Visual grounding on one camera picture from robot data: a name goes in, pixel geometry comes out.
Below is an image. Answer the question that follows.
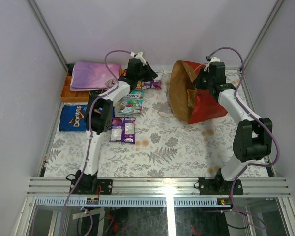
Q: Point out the blue chips snack bag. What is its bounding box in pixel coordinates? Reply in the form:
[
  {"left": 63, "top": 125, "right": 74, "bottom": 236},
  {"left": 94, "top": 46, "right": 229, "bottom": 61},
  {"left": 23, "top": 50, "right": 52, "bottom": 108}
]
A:
[{"left": 59, "top": 105, "right": 87, "bottom": 132}]

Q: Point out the orange wooden tray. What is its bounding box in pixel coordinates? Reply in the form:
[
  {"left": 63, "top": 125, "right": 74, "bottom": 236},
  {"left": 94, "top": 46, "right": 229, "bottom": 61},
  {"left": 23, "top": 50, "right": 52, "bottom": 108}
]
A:
[{"left": 60, "top": 68, "right": 106, "bottom": 103}]

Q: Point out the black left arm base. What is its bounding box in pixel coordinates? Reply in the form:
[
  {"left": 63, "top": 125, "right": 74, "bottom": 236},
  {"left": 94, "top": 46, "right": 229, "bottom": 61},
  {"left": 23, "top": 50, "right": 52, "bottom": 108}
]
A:
[{"left": 65, "top": 170, "right": 113, "bottom": 195}]

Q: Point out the purple candy bag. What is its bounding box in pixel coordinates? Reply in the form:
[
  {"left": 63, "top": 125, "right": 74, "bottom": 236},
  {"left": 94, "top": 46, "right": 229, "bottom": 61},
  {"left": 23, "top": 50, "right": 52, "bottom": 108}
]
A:
[
  {"left": 110, "top": 117, "right": 136, "bottom": 144},
  {"left": 141, "top": 80, "right": 162, "bottom": 90}
]

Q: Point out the floral table mat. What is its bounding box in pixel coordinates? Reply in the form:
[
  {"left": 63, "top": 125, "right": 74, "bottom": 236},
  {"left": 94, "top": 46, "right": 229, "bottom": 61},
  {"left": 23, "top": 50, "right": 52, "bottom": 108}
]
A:
[{"left": 43, "top": 70, "right": 271, "bottom": 178}]

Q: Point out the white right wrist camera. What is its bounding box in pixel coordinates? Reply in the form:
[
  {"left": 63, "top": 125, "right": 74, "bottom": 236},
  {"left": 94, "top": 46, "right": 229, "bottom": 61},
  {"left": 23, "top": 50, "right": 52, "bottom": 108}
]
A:
[{"left": 204, "top": 56, "right": 220, "bottom": 71}]

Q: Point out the teal mint candy bag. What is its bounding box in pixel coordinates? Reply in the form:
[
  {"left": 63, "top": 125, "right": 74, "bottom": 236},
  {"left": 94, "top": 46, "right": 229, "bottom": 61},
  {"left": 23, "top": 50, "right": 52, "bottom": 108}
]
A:
[{"left": 119, "top": 90, "right": 145, "bottom": 115}]

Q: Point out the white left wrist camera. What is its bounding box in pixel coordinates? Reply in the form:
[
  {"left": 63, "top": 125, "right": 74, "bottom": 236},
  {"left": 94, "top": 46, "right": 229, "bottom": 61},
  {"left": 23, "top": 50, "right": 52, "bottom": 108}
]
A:
[{"left": 130, "top": 51, "right": 147, "bottom": 66}]

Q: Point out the red paper bag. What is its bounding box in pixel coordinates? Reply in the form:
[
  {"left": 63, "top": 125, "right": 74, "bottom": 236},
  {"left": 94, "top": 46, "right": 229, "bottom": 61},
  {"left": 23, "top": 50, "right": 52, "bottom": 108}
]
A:
[{"left": 169, "top": 60, "right": 228, "bottom": 124}]

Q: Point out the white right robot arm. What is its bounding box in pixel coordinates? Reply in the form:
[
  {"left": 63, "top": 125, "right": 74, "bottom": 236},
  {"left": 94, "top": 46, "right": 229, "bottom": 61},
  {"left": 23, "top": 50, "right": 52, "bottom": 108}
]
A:
[{"left": 193, "top": 57, "right": 272, "bottom": 194}]

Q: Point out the orange lemon candy bag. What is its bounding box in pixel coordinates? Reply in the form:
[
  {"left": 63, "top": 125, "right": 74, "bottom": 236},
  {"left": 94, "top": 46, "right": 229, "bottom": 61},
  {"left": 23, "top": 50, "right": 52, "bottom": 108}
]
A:
[{"left": 118, "top": 69, "right": 142, "bottom": 90}]

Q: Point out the purple princess cloth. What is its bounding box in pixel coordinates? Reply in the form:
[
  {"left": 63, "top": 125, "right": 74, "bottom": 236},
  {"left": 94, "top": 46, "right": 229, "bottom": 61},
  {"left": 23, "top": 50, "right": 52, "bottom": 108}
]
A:
[{"left": 73, "top": 61, "right": 121, "bottom": 89}]

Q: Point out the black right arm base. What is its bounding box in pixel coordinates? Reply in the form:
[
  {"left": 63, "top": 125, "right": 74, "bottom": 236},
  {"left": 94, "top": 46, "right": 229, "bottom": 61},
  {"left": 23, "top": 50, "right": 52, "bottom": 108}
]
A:
[{"left": 194, "top": 169, "right": 243, "bottom": 195}]

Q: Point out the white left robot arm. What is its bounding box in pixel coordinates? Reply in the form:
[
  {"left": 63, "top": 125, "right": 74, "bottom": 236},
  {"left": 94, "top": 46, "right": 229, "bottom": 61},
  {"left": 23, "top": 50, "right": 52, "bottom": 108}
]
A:
[{"left": 75, "top": 52, "right": 157, "bottom": 194}]

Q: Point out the yellow snack packet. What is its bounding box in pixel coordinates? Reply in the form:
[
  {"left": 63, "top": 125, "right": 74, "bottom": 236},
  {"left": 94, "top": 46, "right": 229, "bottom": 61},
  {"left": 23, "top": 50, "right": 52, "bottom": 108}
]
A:
[{"left": 187, "top": 89, "right": 196, "bottom": 108}]

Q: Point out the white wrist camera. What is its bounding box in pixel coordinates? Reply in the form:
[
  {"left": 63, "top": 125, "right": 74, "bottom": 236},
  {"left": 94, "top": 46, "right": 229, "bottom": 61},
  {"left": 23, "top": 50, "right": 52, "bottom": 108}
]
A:
[
  {"left": 204, "top": 56, "right": 220, "bottom": 71},
  {"left": 130, "top": 51, "right": 147, "bottom": 66}
]

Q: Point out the aluminium front rail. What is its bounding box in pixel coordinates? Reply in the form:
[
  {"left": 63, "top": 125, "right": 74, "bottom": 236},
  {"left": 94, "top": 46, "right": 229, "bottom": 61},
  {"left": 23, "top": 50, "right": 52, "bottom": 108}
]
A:
[{"left": 27, "top": 177, "right": 291, "bottom": 198}]

